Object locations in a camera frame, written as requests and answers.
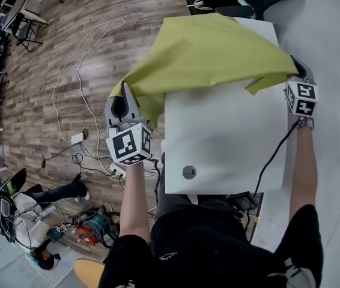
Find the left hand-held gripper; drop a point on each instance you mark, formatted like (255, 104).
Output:
(128, 142)

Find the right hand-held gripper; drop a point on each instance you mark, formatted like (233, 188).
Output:
(303, 99)

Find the yellow-green tablecloth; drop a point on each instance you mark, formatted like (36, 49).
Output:
(200, 55)

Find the person's right forearm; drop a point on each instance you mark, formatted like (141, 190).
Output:
(303, 172)

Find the person's left forearm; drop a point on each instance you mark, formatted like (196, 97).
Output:
(134, 199)

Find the white power adapter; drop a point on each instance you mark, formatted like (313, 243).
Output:
(77, 138)

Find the person's white shoe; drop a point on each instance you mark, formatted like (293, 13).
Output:
(163, 145)

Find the white power strip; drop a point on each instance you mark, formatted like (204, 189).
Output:
(116, 171)

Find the white table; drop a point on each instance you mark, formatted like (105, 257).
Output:
(224, 136)

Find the black bag with white print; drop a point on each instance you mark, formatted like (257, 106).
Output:
(206, 0)

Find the black folding chair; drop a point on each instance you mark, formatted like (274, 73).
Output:
(26, 31)

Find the person's dark grey trousers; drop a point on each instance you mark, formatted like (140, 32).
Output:
(194, 208)

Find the white desk with black legs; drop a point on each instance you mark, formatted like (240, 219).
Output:
(20, 4)

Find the black box under table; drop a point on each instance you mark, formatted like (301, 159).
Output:
(243, 201)

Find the round wooden stool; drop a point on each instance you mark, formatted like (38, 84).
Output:
(89, 273)

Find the person's black shirt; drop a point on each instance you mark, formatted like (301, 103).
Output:
(212, 256)

